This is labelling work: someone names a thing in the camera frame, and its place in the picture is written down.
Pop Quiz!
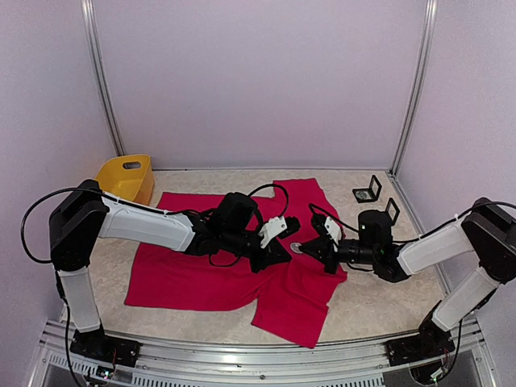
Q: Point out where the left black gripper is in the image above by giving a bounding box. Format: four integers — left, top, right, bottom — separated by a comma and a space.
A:
223, 227, 293, 274

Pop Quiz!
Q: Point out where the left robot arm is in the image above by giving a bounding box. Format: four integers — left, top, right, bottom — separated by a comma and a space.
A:
45, 179, 300, 368

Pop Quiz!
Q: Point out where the magenta t-shirt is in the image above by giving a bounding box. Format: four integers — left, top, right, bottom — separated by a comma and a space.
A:
123, 177, 348, 348

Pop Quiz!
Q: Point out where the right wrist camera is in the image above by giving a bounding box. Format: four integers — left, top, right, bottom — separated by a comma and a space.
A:
308, 203, 343, 251

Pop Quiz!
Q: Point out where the aluminium front rail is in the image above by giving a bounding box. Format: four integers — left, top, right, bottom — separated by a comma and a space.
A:
22, 319, 501, 386

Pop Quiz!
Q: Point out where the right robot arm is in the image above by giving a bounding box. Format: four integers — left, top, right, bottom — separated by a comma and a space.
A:
291, 198, 515, 366

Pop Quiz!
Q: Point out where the right aluminium post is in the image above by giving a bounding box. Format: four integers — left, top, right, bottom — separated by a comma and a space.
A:
389, 0, 439, 179

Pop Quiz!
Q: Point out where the yellow plastic basket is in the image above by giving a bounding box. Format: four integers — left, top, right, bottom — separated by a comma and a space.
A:
95, 154, 154, 205

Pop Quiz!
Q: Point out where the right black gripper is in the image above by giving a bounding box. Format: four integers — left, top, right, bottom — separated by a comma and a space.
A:
298, 235, 378, 275

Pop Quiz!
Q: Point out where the black brooch display box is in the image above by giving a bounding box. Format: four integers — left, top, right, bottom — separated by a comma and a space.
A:
352, 174, 383, 203

